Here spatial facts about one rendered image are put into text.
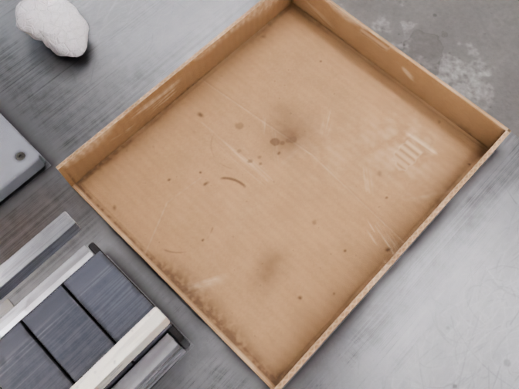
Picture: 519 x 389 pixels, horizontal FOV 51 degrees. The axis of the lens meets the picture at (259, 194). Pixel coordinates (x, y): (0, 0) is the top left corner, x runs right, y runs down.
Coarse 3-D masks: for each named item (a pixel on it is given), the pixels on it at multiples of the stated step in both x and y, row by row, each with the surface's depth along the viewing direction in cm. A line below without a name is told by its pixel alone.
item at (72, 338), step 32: (96, 256) 42; (96, 288) 41; (128, 288) 41; (32, 320) 40; (64, 320) 40; (96, 320) 41; (128, 320) 40; (0, 352) 39; (32, 352) 39; (64, 352) 39; (96, 352) 39; (0, 384) 38; (32, 384) 38; (64, 384) 38
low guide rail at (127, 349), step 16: (144, 320) 37; (160, 320) 37; (128, 336) 36; (144, 336) 36; (112, 352) 36; (128, 352) 36; (96, 368) 35; (112, 368) 35; (80, 384) 35; (96, 384) 35
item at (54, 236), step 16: (64, 224) 34; (32, 240) 34; (48, 240) 34; (64, 240) 35; (16, 256) 33; (32, 256) 33; (48, 256) 35; (0, 272) 33; (16, 272) 33; (0, 288) 33
